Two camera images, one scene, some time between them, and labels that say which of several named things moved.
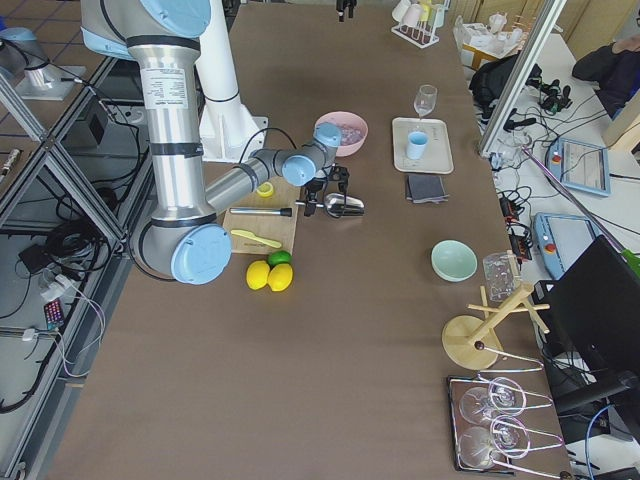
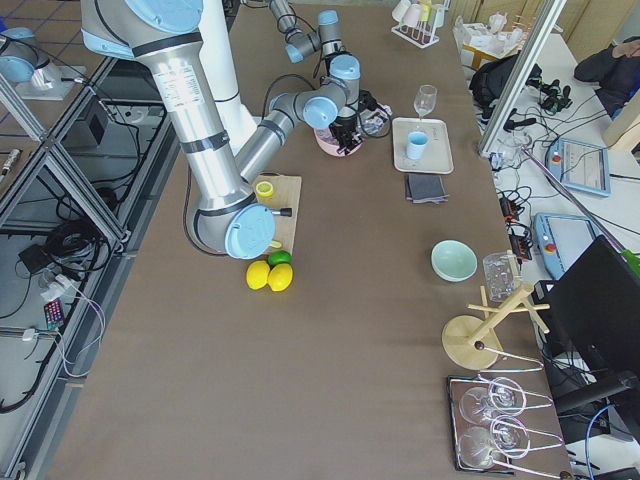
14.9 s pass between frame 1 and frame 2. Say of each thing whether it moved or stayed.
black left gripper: moved
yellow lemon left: stayed
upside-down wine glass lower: stayed
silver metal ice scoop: moved
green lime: stayed
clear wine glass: stayed
